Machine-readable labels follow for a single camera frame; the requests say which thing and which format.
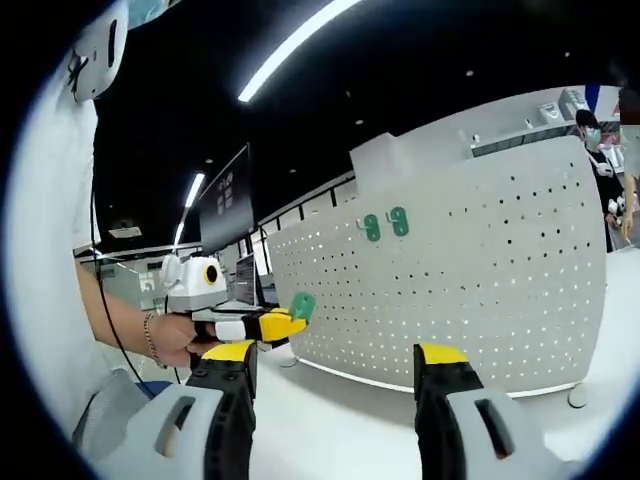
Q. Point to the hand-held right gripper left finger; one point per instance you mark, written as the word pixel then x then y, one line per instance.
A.
pixel 145 435

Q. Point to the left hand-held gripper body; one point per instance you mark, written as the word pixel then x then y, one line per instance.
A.
pixel 190 285

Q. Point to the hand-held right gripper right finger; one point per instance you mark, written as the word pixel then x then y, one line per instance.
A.
pixel 525 445

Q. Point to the green hook assembly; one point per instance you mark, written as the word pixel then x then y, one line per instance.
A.
pixel 372 230
pixel 400 225
pixel 303 304

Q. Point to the white perforated mounting plate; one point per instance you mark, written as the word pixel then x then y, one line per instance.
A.
pixel 475 300

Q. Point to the person's left hand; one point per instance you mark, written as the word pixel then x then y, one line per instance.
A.
pixel 177 340

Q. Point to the open laptop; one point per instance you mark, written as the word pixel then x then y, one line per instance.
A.
pixel 246 280

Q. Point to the short ceiling strip light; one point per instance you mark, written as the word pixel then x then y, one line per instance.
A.
pixel 179 234
pixel 195 190

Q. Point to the ceiling air conditioner unit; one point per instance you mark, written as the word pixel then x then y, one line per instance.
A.
pixel 124 230

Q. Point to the large black display screen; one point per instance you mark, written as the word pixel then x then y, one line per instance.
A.
pixel 227 200

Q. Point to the long ceiling strip light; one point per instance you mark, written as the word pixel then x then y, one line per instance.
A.
pixel 250 89

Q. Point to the white chest-worn device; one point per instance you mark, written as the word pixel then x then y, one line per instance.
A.
pixel 100 60

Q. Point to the person's head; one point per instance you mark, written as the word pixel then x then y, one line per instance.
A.
pixel 145 9

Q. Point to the white storage bin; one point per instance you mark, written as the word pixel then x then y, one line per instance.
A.
pixel 551 112

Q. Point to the red and blue banner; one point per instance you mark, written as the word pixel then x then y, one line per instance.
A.
pixel 597 95

